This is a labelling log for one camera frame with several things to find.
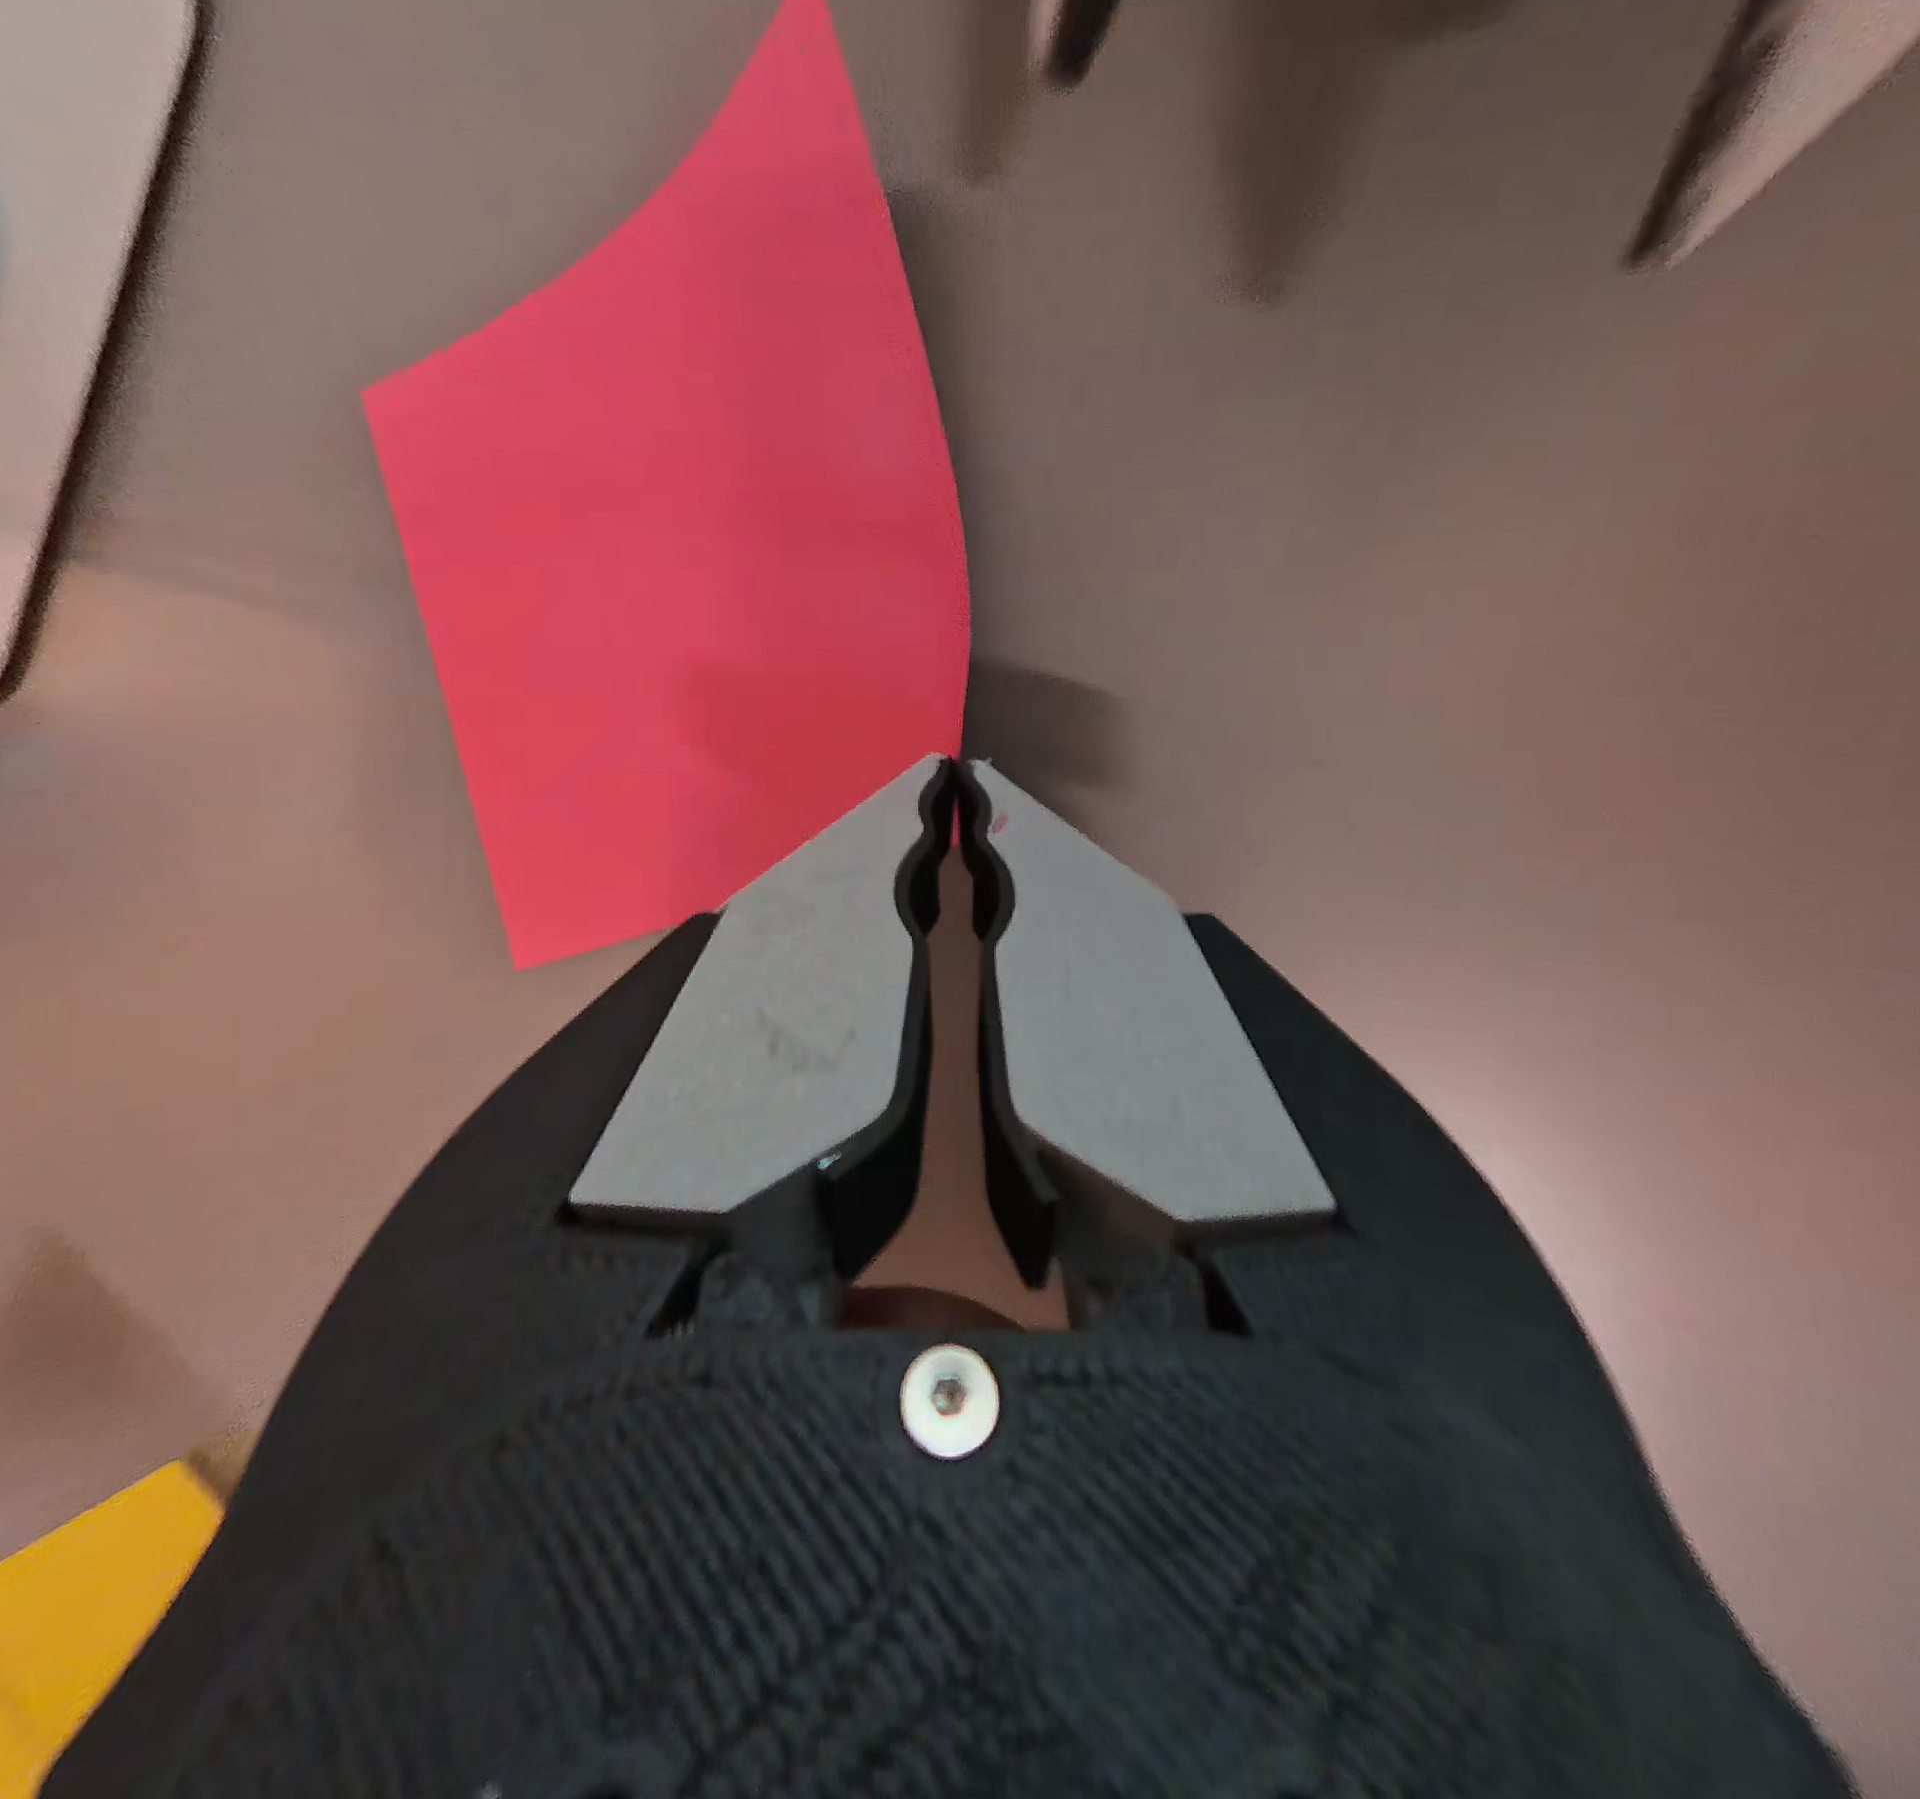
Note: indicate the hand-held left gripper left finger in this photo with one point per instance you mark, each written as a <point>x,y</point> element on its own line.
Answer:
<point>763,1033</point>

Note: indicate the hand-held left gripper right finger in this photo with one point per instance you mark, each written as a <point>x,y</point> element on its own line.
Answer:
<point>1125,1033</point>

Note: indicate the red paper sheet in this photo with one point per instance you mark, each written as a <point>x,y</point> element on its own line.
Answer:
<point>675,478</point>

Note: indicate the yellow paper sheet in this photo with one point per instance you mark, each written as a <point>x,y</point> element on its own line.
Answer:
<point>74,1603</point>

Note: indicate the white tray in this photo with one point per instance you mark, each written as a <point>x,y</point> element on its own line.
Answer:
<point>74,209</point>

